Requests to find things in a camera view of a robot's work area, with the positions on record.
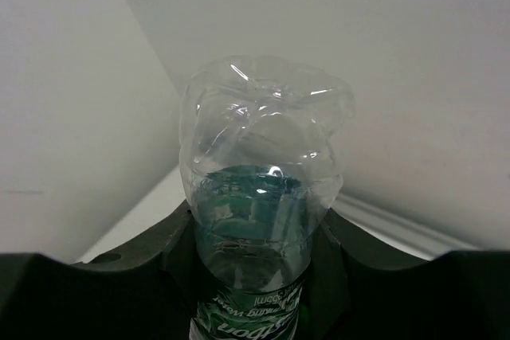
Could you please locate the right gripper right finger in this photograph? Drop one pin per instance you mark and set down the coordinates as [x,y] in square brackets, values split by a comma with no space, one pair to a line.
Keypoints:
[363,288]

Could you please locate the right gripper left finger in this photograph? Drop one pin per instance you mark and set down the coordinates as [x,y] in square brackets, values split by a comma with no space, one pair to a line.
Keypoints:
[141,289]

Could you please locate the clear bottle dark green label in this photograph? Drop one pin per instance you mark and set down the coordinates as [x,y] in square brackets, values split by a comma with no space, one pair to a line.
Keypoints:
[261,165]

